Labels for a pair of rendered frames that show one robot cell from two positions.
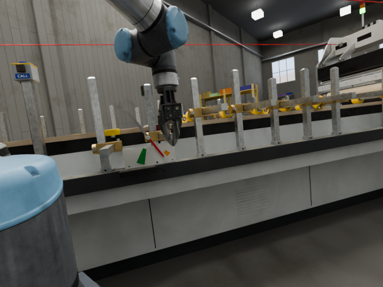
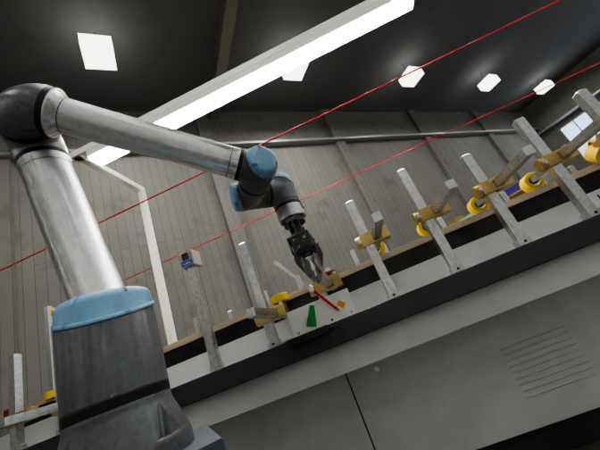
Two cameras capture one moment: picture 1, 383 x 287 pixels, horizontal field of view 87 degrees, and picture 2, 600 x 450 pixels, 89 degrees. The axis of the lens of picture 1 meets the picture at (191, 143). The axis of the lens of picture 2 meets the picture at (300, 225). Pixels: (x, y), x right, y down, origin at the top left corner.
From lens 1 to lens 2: 37 cm
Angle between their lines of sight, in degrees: 33
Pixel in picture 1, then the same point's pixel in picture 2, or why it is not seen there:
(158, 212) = (370, 405)
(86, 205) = (262, 395)
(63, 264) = (144, 361)
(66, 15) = not seen: hidden behind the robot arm
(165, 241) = not seen: outside the picture
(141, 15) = (225, 167)
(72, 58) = (264, 242)
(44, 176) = (130, 292)
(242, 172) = (477, 307)
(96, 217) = (287, 422)
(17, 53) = (214, 256)
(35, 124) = (201, 306)
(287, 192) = not seen: outside the picture
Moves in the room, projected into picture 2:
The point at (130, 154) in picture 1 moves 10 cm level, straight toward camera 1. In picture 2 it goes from (296, 317) to (290, 317)
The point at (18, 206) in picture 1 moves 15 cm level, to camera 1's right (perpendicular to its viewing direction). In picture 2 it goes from (110, 308) to (174, 268)
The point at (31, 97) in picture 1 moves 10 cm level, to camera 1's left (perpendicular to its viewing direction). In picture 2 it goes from (195, 280) to (179, 289)
